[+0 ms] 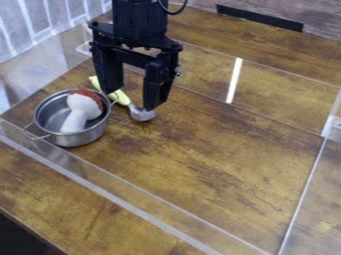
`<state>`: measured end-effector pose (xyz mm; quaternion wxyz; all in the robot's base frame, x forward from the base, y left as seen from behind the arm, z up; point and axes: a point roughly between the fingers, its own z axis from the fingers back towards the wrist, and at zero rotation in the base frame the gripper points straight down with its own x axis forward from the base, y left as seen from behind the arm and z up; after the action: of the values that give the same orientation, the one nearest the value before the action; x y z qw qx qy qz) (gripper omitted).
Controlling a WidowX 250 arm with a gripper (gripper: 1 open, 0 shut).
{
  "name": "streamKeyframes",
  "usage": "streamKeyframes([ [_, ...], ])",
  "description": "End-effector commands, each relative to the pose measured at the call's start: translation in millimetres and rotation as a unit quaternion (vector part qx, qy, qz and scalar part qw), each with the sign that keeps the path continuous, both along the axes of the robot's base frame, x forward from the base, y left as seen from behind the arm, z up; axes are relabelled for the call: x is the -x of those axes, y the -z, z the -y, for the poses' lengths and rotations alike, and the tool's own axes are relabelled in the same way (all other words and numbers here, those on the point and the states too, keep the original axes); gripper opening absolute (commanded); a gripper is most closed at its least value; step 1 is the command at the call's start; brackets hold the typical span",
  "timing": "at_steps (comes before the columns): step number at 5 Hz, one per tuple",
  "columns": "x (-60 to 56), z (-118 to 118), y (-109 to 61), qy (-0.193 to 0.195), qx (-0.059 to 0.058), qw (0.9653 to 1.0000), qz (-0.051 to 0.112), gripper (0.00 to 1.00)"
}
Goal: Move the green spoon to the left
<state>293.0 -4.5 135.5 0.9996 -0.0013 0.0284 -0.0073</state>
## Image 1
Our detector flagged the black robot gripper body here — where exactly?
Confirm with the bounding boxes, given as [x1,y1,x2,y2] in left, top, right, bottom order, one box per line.
[88,0,183,69]

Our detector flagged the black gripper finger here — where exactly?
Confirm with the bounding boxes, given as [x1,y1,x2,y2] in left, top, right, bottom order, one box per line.
[143,52,178,111]
[91,45,124,95]

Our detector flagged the green handled metal spoon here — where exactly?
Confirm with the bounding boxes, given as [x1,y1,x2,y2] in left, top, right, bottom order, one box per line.
[90,76,156,122]

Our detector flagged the red and white toy mushroom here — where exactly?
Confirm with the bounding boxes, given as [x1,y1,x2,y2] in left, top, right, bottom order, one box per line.
[60,89,103,133]

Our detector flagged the small silver metal pot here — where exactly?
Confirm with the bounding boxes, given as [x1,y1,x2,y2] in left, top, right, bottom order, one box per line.
[24,89,116,147]

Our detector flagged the black bar on table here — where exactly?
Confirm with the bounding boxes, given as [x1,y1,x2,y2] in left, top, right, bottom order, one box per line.
[215,4,303,32]

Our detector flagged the clear acrylic triangular bracket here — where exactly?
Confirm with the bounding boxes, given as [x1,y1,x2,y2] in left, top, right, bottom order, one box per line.
[76,22,92,57]

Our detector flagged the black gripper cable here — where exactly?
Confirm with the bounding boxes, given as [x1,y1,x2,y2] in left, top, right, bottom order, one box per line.
[158,0,188,16]

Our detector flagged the clear acrylic enclosure panel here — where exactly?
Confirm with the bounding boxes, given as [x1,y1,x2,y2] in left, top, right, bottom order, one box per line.
[0,119,269,255]

